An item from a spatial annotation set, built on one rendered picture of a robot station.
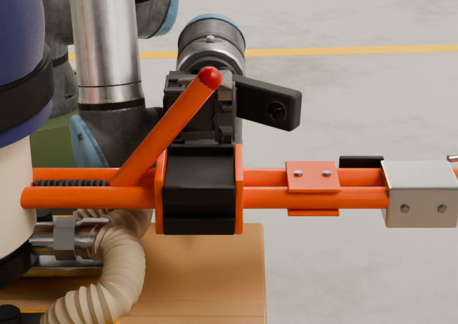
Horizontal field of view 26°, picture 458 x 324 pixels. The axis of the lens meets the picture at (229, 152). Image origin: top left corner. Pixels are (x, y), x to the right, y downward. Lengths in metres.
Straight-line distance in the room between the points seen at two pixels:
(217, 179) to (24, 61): 0.22
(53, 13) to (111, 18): 0.45
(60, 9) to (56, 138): 0.22
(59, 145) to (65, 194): 0.81
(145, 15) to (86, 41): 0.48
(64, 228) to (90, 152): 0.32
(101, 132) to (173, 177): 0.36
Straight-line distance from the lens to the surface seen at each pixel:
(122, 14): 1.31
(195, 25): 1.33
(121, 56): 1.30
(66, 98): 1.80
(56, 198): 0.96
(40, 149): 1.76
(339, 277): 2.87
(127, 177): 0.96
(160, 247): 1.14
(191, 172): 0.97
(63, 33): 1.76
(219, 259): 1.12
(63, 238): 1.00
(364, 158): 1.01
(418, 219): 0.98
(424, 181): 0.97
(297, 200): 0.95
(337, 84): 4.24
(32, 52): 0.90
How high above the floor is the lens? 1.52
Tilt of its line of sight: 25 degrees down
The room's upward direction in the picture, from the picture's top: straight up
